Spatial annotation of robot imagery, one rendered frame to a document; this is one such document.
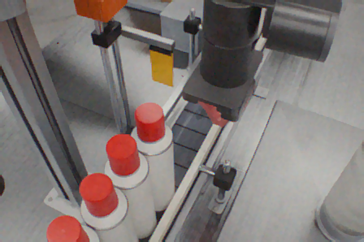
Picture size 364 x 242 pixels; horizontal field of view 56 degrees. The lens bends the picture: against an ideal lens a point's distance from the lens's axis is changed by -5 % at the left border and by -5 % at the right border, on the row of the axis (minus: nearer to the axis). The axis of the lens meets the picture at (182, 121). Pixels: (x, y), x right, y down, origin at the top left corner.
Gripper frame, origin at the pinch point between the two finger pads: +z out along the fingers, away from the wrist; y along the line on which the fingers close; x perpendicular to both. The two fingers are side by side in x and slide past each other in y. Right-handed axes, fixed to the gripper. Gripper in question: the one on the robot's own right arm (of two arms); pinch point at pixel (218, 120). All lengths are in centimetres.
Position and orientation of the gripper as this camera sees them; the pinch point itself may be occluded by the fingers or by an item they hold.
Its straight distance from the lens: 48.2
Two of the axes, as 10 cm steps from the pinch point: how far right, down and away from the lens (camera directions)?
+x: -9.1, -3.3, 2.6
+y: 4.2, -7.1, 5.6
